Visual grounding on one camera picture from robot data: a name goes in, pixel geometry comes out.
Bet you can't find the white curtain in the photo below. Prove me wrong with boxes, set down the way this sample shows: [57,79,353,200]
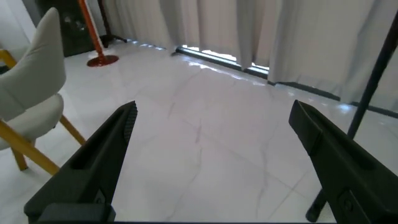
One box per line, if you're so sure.
[102,0,398,113]

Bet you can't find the dark cabinet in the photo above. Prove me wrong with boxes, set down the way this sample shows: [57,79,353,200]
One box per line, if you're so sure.
[34,0,105,58]

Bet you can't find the white chair wooden legs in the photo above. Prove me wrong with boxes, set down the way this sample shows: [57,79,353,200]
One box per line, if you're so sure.
[0,6,87,176]

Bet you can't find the orange pole stand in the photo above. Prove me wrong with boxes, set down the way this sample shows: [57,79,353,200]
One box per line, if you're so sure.
[76,0,120,68]

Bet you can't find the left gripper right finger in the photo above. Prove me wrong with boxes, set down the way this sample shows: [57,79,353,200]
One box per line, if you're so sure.
[288,99,398,224]

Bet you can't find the black stand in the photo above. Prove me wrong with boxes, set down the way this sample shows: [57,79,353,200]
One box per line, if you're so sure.
[97,0,128,49]

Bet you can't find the black clothes rack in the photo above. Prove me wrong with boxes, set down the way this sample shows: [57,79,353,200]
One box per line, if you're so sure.
[305,11,398,223]

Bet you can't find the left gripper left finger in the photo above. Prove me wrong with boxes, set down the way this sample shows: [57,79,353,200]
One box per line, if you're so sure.
[24,100,139,223]

